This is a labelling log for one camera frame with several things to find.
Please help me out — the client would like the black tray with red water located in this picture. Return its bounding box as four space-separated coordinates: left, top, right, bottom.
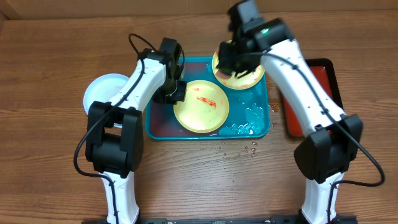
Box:
279 57 345 139

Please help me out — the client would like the light blue plate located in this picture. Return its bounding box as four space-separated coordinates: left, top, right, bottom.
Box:
83 73 129 114

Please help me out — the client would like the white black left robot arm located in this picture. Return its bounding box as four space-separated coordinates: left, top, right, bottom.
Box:
80 38 187 223

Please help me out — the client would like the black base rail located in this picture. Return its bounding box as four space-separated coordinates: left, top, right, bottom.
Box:
81 215 358 224

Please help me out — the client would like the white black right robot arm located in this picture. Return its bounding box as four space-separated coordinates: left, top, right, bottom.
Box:
216 1 363 223

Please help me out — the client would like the yellow plate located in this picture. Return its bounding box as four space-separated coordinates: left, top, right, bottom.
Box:
174 80 229 134
211 47 265 90

